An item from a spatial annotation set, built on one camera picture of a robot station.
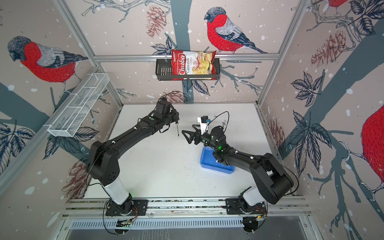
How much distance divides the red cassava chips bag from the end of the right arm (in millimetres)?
364

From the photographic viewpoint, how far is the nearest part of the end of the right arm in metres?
0.72

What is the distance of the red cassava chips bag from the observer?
2.86 feet
